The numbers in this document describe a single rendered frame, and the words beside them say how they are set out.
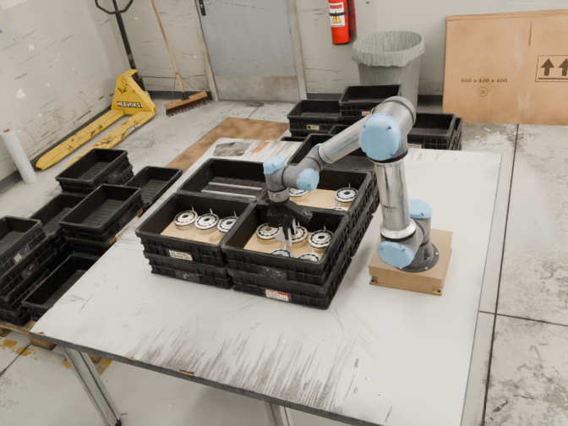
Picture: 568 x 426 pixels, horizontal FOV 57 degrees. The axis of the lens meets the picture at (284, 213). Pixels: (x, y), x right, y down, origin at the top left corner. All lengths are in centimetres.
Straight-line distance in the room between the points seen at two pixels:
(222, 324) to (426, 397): 75
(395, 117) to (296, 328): 81
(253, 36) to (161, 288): 347
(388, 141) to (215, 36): 410
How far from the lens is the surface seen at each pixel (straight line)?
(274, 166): 179
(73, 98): 572
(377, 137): 149
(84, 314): 224
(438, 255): 199
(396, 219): 167
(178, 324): 202
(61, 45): 566
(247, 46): 532
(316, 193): 229
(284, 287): 193
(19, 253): 315
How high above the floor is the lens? 207
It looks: 34 degrees down
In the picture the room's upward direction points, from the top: 10 degrees counter-clockwise
